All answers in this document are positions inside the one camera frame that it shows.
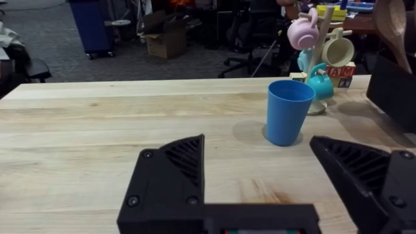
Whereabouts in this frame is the blue plastic cup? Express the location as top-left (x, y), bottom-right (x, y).
top-left (265, 79), bottom-right (317, 148)

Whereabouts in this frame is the wooden cup stand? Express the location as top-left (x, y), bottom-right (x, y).
top-left (298, 5), bottom-right (354, 116)

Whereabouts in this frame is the cream cup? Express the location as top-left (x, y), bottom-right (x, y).
top-left (321, 27), bottom-right (355, 68)

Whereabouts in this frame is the cardboard box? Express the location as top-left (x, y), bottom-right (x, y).
top-left (142, 9), bottom-right (189, 60)

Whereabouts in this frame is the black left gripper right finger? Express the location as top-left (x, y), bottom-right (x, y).
top-left (309, 135), bottom-right (416, 234)

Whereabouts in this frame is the black office chair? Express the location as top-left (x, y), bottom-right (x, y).
top-left (216, 0), bottom-right (283, 79)

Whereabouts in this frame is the black cutlery holder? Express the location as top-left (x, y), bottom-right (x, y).
top-left (366, 50), bottom-right (416, 134)

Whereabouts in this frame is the wooden spoon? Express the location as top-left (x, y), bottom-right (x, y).
top-left (372, 0), bottom-right (413, 75)

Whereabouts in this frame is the teal cup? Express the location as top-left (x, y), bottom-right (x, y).
top-left (305, 62), bottom-right (335, 101)

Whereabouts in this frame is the toy letter blocks heap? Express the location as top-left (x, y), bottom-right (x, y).
top-left (289, 61), bottom-right (357, 89)

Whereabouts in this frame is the blue wheeled bin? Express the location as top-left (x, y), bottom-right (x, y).
top-left (68, 0), bottom-right (116, 60)

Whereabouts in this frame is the pink cup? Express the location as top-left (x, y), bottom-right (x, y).
top-left (287, 7), bottom-right (320, 51)

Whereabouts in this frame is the yellow box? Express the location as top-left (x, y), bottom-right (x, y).
top-left (316, 4), bottom-right (348, 22)

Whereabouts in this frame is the light blue cup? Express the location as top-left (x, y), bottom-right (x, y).
top-left (296, 48), bottom-right (315, 74)

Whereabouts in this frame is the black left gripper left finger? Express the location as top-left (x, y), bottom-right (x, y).
top-left (116, 133), bottom-right (206, 234)

